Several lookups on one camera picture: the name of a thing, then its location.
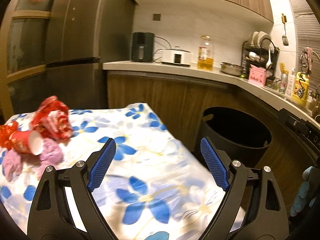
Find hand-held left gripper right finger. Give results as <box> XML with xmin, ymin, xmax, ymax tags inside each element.
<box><xmin>200</xmin><ymin>137</ymin><xmax>289</xmax><ymax>240</ymax></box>

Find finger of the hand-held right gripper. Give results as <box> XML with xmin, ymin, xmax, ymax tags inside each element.
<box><xmin>279</xmin><ymin>109</ymin><xmax>310</xmax><ymax>133</ymax></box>

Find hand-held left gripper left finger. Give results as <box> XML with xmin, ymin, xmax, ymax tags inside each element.
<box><xmin>27</xmin><ymin>138</ymin><xmax>118</xmax><ymax>240</ymax></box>

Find black trash bin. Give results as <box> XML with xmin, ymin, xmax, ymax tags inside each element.
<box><xmin>199</xmin><ymin>107</ymin><xmax>272</xmax><ymax>169</ymax></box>

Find red printed plastic bag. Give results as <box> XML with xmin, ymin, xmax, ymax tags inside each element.
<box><xmin>31</xmin><ymin>96</ymin><xmax>74</xmax><ymax>140</ymax></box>

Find red paper cup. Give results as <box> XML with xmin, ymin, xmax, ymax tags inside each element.
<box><xmin>10</xmin><ymin>130</ymin><xmax>44</xmax><ymax>155</ymax></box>

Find red foil wrapper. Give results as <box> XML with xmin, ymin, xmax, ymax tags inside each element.
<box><xmin>0</xmin><ymin>122</ymin><xmax>19</xmax><ymax>148</ymax></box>

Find person's right hand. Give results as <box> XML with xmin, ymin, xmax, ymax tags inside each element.
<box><xmin>291</xmin><ymin>166</ymin><xmax>313</xmax><ymax>216</ymax></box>

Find yellow dish soap bottle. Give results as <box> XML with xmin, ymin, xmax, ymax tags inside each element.
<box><xmin>292</xmin><ymin>72</ymin><xmax>310</xmax><ymax>106</ymax></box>

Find white plastic bottle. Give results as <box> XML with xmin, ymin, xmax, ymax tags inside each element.
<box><xmin>286</xmin><ymin>68</ymin><xmax>295</xmax><ymax>97</ymax></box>

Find beer can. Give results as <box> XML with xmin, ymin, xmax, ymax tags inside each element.
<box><xmin>279</xmin><ymin>73</ymin><xmax>289</xmax><ymax>94</ymax></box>

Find blue floral tablecloth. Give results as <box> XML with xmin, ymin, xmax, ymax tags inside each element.
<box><xmin>0</xmin><ymin>102</ymin><xmax>247</xmax><ymax>240</ymax></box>

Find pink utensil basket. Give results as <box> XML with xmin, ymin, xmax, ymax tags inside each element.
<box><xmin>248</xmin><ymin>64</ymin><xmax>267</xmax><ymax>85</ymax></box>

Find white ladle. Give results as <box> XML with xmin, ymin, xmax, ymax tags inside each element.
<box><xmin>265</xmin><ymin>47</ymin><xmax>273</xmax><ymax>68</ymax></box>

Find pink rag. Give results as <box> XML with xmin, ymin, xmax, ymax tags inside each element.
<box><xmin>301</xmin><ymin>47</ymin><xmax>314</xmax><ymax>74</ymax></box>

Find black dish rack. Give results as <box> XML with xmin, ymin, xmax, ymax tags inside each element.
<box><xmin>241</xmin><ymin>36</ymin><xmax>280</xmax><ymax>80</ymax></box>

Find steel bowl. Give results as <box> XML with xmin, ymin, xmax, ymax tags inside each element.
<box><xmin>219</xmin><ymin>62</ymin><xmax>245</xmax><ymax>77</ymax></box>

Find metal spatula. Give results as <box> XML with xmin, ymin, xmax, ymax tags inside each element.
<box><xmin>281</xmin><ymin>13</ymin><xmax>289</xmax><ymax>46</ymax></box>

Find wooden lower cabinet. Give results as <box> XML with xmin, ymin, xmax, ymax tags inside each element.
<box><xmin>107</xmin><ymin>70</ymin><xmax>320</xmax><ymax>170</ymax></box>

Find window blinds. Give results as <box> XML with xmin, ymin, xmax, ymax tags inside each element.
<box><xmin>282</xmin><ymin>0</ymin><xmax>320</xmax><ymax>88</ymax></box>

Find cooking oil bottle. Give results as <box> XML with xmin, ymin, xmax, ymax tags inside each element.
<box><xmin>197</xmin><ymin>35</ymin><xmax>215</xmax><ymax>71</ymax></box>

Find beige kitchen countertop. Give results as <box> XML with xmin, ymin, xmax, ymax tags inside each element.
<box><xmin>102</xmin><ymin>61</ymin><xmax>320</xmax><ymax>125</ymax></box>

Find white electric cooker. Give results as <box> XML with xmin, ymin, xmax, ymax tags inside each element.
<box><xmin>161</xmin><ymin>46</ymin><xmax>192</xmax><ymax>67</ymax></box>

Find black air fryer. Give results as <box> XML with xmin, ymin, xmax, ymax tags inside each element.
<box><xmin>131</xmin><ymin>32</ymin><xmax>155</xmax><ymax>63</ymax></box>

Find dark grey refrigerator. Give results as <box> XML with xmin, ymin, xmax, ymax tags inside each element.
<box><xmin>45</xmin><ymin>0</ymin><xmax>137</xmax><ymax>109</ymax></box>

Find wooden glass door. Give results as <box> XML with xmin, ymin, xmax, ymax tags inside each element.
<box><xmin>0</xmin><ymin>0</ymin><xmax>58</xmax><ymax>115</ymax></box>

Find black coiled cord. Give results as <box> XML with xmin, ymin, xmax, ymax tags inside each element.
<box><xmin>296</xmin><ymin>74</ymin><xmax>309</xmax><ymax>98</ymax></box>

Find black power cable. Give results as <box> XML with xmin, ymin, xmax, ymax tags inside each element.
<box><xmin>153</xmin><ymin>36</ymin><xmax>173</xmax><ymax>63</ymax></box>

